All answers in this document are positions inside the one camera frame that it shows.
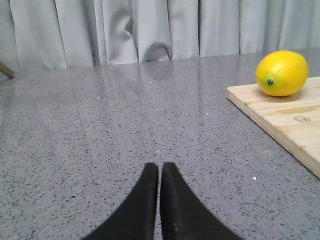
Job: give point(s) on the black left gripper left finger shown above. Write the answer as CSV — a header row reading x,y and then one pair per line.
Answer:
x,y
135,218

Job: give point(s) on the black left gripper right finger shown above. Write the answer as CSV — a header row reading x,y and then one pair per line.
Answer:
x,y
182,214

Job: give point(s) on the wooden cutting board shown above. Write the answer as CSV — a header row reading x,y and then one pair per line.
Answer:
x,y
293,121

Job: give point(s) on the yellow lemon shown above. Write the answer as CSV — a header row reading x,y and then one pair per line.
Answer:
x,y
282,73

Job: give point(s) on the wooden stick at edge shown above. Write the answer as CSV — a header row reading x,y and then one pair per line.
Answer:
x,y
6,71

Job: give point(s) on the grey curtain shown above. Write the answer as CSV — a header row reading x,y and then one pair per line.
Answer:
x,y
56,34

